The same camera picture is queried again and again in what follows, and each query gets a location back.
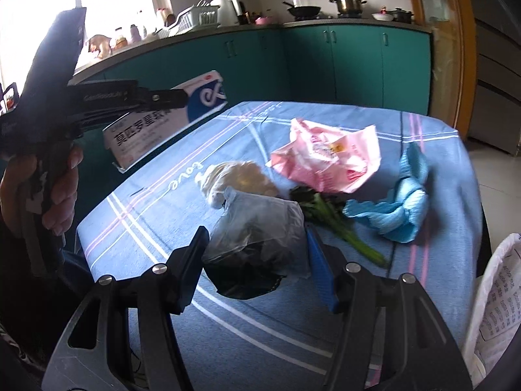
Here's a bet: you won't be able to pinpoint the grey multi-door refrigerator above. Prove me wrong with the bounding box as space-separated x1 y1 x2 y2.
464 0 521 155

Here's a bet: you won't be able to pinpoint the teal lower kitchen cabinets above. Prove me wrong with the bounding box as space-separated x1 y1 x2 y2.
71 22 433 117

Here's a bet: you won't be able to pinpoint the pink printed plastic bag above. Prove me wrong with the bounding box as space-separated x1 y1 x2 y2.
269 117 382 194

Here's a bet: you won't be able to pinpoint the white medicine box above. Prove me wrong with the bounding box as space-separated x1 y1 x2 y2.
103 70 228 172

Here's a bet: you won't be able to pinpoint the white kitchen appliance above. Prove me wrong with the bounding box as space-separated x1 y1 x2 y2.
209 0 240 26

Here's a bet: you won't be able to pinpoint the clear bag with beige contents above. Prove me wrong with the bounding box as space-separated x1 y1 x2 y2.
194 161 281 208

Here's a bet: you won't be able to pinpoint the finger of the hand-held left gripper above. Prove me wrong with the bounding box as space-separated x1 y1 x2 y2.
134 89 190 111

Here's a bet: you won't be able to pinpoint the blue face mask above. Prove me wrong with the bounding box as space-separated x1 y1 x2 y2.
343 142 429 244

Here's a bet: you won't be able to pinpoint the black lidded pot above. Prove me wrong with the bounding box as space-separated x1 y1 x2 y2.
387 7 415 24

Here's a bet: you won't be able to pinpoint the clear bag with dark contents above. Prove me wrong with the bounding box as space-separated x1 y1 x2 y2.
201 186 313 299

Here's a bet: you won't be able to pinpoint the green vegetable stalk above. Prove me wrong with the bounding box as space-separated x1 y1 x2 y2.
289 185 389 267

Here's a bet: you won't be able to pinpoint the steel cooking pot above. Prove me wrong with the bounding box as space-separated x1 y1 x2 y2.
329 0 368 15

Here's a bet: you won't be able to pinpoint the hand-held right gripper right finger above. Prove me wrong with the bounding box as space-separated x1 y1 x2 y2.
306 227 469 391

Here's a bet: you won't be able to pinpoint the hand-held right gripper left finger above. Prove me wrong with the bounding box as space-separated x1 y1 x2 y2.
41 225 210 391

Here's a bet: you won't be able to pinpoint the bin with white printed liner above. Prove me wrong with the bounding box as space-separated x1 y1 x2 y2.
462 232 521 391

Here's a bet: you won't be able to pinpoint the white dish rack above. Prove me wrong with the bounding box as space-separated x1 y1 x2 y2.
157 0 220 36

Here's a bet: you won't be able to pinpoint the person's left hand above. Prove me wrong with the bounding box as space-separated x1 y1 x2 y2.
0 144 84 237

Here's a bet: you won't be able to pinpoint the black wok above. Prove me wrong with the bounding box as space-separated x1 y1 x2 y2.
284 1 322 19

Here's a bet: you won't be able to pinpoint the blue plaid tablecloth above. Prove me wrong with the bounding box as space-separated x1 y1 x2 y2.
75 100 489 391

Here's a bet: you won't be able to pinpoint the wooden framed glass door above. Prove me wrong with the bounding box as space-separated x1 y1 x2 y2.
403 0 477 139

